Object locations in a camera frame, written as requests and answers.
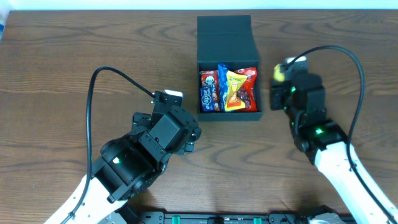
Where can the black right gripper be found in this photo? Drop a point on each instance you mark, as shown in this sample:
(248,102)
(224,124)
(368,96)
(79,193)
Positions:
(277,98)

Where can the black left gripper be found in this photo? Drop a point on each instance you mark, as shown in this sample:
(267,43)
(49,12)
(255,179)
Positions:
(189,146)

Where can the yellow candy bottle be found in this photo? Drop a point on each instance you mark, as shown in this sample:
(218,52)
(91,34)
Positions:
(279,73)

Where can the red Kracie candy bag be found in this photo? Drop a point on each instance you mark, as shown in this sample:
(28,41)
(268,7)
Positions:
(246,92)

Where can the yellow orange snack packet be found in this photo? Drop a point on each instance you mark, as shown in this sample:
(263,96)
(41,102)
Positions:
(235,82)

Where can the blue Eclipse mint box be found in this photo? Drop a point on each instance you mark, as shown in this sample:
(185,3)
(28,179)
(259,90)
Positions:
(208,103)

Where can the blue Oreo cookie pack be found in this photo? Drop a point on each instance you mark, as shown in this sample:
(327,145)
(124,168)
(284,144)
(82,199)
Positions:
(222,84)

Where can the red Hello Panda box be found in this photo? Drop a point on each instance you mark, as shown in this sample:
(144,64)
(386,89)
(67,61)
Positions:
(209,78)

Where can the dark green box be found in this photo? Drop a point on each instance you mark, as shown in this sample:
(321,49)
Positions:
(228,40)

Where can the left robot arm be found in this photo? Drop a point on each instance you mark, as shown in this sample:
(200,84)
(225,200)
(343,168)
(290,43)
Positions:
(129,165)

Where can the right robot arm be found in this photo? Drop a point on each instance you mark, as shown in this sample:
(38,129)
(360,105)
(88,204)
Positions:
(302,97)

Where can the white blue object corner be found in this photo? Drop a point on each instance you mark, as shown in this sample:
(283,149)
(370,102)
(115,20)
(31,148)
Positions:
(3,18)

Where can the black mounting rail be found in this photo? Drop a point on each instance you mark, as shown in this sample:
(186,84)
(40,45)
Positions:
(195,218)

